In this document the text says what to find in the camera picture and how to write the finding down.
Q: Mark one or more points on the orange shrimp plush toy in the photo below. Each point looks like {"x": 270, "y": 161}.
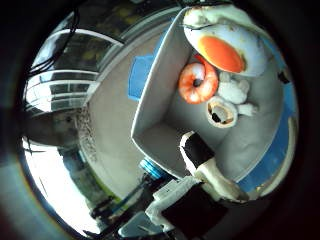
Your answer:
{"x": 191, "y": 90}

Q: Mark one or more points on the white bunny plush toy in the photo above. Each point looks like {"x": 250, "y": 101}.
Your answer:
{"x": 233, "y": 91}

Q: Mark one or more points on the fried egg plush toy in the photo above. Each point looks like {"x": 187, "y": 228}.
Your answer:
{"x": 226, "y": 53}

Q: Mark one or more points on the grey fabric container box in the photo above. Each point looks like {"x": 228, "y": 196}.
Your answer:
{"x": 160, "y": 86}

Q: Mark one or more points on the small white round cup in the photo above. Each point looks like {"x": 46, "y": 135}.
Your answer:
{"x": 234, "y": 113}

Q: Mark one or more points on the blue floor mat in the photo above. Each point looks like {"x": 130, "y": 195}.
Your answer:
{"x": 141, "y": 76}

